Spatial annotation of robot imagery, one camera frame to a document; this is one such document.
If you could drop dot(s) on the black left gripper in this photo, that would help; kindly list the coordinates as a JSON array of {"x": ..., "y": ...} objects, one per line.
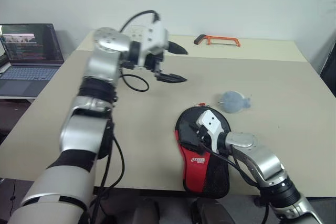
[{"x": 155, "y": 61}]

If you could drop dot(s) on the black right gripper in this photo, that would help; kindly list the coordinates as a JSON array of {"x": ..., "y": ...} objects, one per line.
[{"x": 200, "y": 140}]

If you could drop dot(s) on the black red paddle case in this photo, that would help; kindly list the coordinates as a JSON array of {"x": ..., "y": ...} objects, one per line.
[{"x": 199, "y": 171}]

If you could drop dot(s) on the blue-grey round pouch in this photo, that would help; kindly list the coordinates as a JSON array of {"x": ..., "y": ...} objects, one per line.
[{"x": 232, "y": 102}]

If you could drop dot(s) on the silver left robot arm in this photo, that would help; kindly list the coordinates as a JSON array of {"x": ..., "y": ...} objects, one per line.
[{"x": 78, "y": 129}]

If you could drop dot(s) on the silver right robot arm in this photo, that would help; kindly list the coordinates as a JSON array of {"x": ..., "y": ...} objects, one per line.
[{"x": 265, "y": 161}]

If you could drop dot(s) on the orange hacksaw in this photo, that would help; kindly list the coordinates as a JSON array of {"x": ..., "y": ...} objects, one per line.
[{"x": 223, "y": 38}]

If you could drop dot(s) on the open laptop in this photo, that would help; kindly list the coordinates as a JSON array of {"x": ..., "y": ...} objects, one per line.
[{"x": 29, "y": 51}]

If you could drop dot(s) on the dark panel beside table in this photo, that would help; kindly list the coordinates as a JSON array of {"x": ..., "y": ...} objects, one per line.
[{"x": 329, "y": 61}]

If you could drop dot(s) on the dark brown side desk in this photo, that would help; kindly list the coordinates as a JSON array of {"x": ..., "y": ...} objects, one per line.
[{"x": 13, "y": 116}]

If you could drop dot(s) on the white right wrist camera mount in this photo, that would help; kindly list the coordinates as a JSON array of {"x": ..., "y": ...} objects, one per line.
[{"x": 212, "y": 123}]

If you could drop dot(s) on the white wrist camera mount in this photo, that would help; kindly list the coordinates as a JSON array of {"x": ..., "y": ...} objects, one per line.
[
  {"x": 155, "y": 36},
  {"x": 212, "y": 123}
]

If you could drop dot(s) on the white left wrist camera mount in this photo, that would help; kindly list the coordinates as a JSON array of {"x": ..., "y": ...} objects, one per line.
[{"x": 155, "y": 36}]

